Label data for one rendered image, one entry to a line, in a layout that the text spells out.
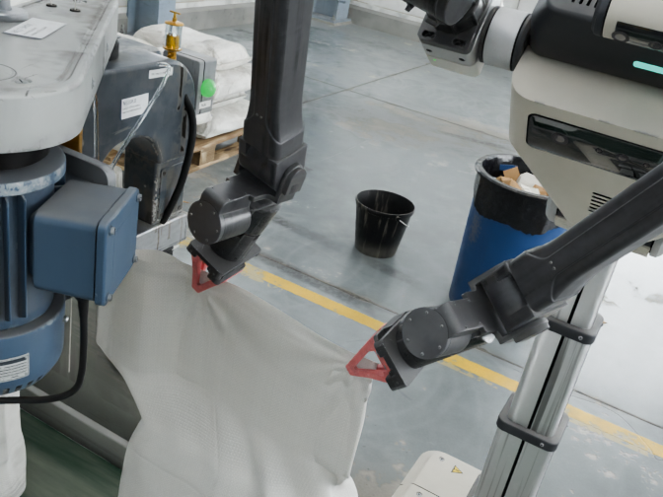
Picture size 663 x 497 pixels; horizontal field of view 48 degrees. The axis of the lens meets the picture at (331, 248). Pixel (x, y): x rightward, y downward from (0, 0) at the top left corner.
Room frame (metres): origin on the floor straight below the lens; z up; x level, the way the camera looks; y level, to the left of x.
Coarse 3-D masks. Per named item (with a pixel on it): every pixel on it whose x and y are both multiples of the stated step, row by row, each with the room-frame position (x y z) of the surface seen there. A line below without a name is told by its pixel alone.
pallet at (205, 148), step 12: (228, 132) 4.26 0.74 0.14; (240, 132) 4.31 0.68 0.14; (204, 144) 3.99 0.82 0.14; (108, 156) 3.54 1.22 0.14; (120, 156) 3.60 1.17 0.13; (192, 156) 3.97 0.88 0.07; (204, 156) 3.99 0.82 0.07; (216, 156) 4.15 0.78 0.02; (228, 156) 4.22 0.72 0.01; (192, 168) 3.91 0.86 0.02
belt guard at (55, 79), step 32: (32, 0) 0.95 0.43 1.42; (64, 0) 0.98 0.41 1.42; (96, 0) 1.02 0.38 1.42; (0, 32) 0.77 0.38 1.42; (64, 32) 0.82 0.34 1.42; (96, 32) 0.85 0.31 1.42; (0, 64) 0.66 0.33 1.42; (32, 64) 0.68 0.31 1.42; (64, 64) 0.70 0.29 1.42; (96, 64) 0.78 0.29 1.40; (0, 96) 0.58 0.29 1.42; (32, 96) 0.60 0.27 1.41; (64, 96) 0.63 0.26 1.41; (0, 128) 0.58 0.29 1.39; (32, 128) 0.59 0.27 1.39; (64, 128) 0.63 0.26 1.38
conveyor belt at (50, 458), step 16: (32, 416) 1.33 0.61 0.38; (32, 432) 1.28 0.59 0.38; (48, 432) 1.29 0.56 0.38; (32, 448) 1.24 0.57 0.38; (48, 448) 1.24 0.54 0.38; (64, 448) 1.25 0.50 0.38; (80, 448) 1.26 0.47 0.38; (32, 464) 1.19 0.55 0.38; (48, 464) 1.20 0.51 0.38; (64, 464) 1.21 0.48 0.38; (80, 464) 1.21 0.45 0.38; (96, 464) 1.22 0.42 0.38; (112, 464) 1.23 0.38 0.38; (32, 480) 1.14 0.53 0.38; (48, 480) 1.15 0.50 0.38; (64, 480) 1.16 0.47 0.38; (80, 480) 1.17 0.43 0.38; (96, 480) 1.18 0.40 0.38; (112, 480) 1.19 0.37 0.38; (32, 496) 1.10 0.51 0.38; (48, 496) 1.11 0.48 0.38; (64, 496) 1.12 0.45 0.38; (80, 496) 1.13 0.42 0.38; (96, 496) 1.14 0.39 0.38; (112, 496) 1.15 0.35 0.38
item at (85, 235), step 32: (64, 192) 0.66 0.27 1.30; (96, 192) 0.67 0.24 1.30; (128, 192) 0.68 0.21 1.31; (32, 224) 0.60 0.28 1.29; (64, 224) 0.60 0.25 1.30; (96, 224) 0.61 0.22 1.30; (128, 224) 0.67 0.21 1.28; (32, 256) 0.61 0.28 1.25; (64, 256) 0.60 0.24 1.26; (96, 256) 0.60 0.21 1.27; (128, 256) 0.67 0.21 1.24; (64, 288) 0.60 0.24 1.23; (96, 288) 0.60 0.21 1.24
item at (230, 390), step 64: (128, 320) 0.94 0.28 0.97; (192, 320) 0.95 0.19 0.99; (256, 320) 0.88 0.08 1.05; (128, 384) 0.93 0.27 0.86; (192, 384) 0.94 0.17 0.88; (256, 384) 0.87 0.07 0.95; (320, 384) 0.82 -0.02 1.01; (128, 448) 0.91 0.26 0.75; (192, 448) 0.86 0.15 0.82; (256, 448) 0.85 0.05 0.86; (320, 448) 0.81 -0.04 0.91
